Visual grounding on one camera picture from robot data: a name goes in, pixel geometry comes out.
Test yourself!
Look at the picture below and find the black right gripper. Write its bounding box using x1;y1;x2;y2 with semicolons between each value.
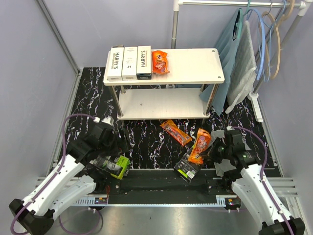
199;137;232;164

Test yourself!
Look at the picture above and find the black green Gillette box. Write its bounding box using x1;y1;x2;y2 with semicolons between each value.
174;149;203;183
89;155;131;180

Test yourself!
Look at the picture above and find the white harry's box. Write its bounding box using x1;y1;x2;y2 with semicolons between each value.
107;47;124;81
122;47;138;81
136;46;152;80

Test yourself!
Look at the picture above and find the orange Bic razor pack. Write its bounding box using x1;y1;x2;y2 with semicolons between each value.
152;50;170;75

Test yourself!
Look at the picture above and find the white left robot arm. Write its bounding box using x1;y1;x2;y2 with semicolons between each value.
9;118;130;235

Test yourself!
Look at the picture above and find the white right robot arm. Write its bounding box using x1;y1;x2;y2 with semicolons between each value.
207;127;306;235

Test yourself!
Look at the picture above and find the white two-tier shelf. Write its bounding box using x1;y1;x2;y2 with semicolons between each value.
103;48;225;120

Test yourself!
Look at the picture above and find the grey hanging towel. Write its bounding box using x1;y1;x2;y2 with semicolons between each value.
225;21;257;114

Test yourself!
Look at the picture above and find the teal hanging garment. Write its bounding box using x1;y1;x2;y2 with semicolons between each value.
200;8;244;116

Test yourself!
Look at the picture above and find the blue clothes hanger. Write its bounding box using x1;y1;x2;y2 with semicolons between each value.
245;7;287;82

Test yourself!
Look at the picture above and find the metal clothes rack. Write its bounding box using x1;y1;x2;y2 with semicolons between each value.
171;0;313;122

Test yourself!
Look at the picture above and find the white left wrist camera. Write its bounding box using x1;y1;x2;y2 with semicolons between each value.
93;117;114;126

